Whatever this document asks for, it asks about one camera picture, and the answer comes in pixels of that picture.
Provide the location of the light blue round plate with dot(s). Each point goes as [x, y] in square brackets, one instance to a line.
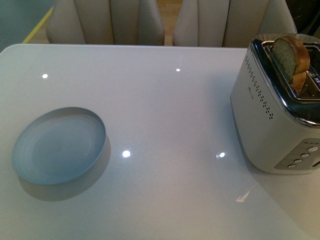
[59, 146]

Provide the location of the brown bread slice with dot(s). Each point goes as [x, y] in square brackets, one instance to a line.
[293, 58]

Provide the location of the beige left chair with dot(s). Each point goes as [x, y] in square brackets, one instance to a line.
[106, 22]

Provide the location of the beige chair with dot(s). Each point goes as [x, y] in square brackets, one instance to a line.
[106, 22]
[230, 23]

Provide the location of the beige right chair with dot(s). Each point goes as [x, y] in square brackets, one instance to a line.
[230, 23]

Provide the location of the white chrome toaster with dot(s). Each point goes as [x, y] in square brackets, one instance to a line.
[278, 128]

